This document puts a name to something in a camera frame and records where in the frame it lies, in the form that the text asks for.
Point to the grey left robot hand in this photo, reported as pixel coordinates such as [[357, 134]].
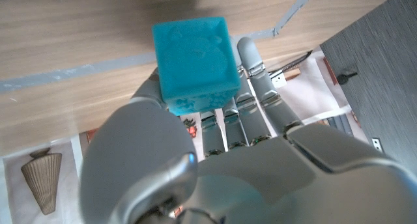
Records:
[[260, 178]]

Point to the turquoise cube block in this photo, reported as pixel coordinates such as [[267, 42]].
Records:
[[195, 64]]

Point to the printed bookshelf backdrop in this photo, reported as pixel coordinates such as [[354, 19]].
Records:
[[309, 93]]

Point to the dark wood-grain door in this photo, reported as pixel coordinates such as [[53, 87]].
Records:
[[374, 54]]

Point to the small white metal bracket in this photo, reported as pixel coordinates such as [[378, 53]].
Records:
[[377, 145]]

